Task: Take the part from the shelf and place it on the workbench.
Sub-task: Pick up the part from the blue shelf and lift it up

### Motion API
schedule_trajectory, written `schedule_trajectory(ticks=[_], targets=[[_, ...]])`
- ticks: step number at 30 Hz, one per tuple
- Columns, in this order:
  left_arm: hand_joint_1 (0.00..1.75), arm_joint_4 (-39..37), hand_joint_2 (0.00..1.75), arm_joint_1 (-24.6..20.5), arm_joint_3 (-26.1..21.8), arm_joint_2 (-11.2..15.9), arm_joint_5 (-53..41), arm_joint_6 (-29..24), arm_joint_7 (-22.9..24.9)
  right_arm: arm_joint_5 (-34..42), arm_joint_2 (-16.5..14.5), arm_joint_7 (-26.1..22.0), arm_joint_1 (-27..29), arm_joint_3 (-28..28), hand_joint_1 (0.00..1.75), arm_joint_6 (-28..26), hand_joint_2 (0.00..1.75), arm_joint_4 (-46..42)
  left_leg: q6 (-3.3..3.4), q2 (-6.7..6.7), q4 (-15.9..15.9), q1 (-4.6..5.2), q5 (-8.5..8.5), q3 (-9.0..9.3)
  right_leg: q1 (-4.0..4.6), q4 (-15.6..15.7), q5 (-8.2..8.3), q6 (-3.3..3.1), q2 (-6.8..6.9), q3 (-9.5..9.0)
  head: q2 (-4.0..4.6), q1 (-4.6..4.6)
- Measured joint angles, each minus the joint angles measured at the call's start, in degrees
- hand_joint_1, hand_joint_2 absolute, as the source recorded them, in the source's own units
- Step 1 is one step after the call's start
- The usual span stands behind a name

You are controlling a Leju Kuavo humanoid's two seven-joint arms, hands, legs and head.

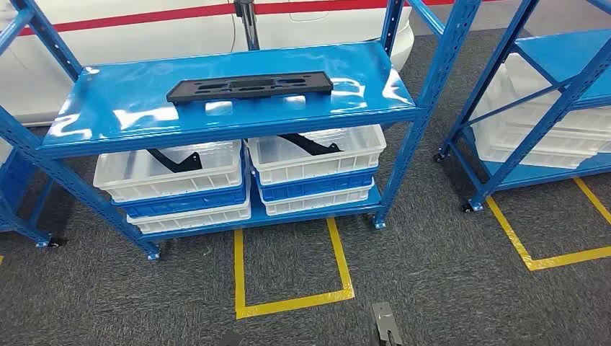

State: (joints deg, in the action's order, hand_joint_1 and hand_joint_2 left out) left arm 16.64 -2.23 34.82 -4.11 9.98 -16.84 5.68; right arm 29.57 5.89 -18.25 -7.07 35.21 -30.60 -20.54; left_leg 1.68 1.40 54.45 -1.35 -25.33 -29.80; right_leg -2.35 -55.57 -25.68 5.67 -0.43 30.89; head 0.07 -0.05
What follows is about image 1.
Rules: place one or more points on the black plastic mounting plate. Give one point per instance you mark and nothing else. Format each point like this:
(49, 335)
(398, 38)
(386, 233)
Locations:
(320, 82)

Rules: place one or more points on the white car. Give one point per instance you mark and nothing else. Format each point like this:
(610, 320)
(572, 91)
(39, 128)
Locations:
(143, 43)

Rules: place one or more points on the blue plastic crate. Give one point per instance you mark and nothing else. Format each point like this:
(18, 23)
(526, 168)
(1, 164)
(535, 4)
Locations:
(181, 203)
(315, 187)

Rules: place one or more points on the black curved bracket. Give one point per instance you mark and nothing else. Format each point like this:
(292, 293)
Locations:
(172, 164)
(310, 145)

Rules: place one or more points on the red barrier belt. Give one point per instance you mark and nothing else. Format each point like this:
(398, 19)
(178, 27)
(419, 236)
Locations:
(143, 17)

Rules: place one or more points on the black stanchion post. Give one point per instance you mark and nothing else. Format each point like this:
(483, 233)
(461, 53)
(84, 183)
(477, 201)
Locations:
(248, 24)

